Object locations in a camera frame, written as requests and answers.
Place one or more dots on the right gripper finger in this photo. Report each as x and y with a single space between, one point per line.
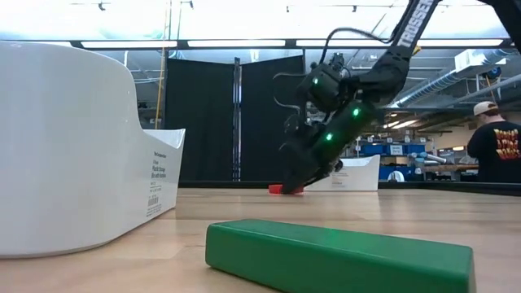
315 175
295 171

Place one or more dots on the red rectangular block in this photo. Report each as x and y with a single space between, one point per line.
275 189

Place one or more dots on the grey background robot arm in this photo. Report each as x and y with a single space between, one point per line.
427 157

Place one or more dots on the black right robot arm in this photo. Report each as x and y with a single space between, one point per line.
390 73

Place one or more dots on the white plastic storage bin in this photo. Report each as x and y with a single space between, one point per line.
358 175
61 163

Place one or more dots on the blue shelf storage bin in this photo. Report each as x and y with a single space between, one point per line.
395 150
416 149
372 149

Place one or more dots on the black partition panel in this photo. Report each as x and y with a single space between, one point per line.
260 122
199 122

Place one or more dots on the blue cabinet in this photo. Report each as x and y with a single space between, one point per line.
397 173

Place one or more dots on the white round object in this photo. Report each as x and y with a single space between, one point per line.
396 177

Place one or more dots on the long green block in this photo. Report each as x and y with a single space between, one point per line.
325 256

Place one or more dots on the ceiling light bar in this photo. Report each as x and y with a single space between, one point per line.
305 42
236 42
460 42
130 44

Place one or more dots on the wooden workbench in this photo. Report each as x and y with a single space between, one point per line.
447 167

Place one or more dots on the person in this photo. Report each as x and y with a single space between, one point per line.
494 150

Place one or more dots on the black hanging camera rig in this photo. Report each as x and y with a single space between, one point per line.
337 60

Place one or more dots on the black aluminium table frame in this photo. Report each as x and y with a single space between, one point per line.
447 188

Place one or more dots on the silver ventilation duct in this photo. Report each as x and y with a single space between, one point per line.
443 79

